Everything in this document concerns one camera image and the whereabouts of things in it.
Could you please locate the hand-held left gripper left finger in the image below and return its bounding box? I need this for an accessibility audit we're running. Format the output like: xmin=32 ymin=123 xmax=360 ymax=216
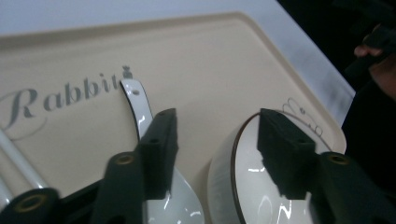
xmin=138 ymin=107 xmax=179 ymax=201

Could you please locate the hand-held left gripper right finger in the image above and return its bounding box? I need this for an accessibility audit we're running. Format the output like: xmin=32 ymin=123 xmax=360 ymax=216
xmin=256 ymin=107 xmax=319 ymax=201

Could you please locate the white bowl with dark rim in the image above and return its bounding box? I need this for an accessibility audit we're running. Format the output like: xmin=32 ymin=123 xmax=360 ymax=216
xmin=206 ymin=110 xmax=332 ymax=224

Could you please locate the white ceramic spoon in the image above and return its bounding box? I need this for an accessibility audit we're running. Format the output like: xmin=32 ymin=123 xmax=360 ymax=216
xmin=119 ymin=77 xmax=205 ymax=224

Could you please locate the beige tray with rabbit print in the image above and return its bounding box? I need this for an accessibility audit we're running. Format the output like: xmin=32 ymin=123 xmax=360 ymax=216
xmin=0 ymin=11 xmax=347 ymax=224

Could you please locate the white chopstick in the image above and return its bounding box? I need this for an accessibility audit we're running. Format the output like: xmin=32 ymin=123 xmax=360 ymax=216
xmin=0 ymin=126 xmax=49 ymax=191

